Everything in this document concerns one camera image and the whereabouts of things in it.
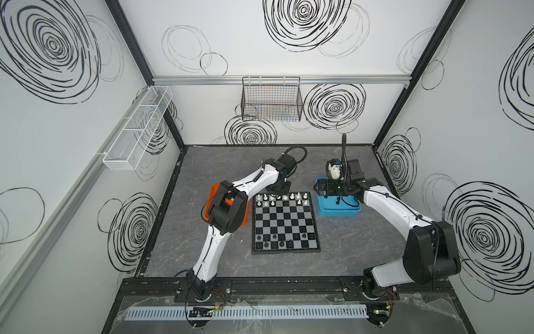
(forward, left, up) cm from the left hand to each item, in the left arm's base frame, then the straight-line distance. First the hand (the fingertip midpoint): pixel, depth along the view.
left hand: (283, 192), depth 96 cm
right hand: (-2, -16, +9) cm, 18 cm away
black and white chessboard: (-14, -1, -3) cm, 14 cm away
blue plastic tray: (-4, -25, -5) cm, 26 cm away
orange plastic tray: (-21, +17, +28) cm, 39 cm away
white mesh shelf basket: (-3, +57, +29) cm, 64 cm away
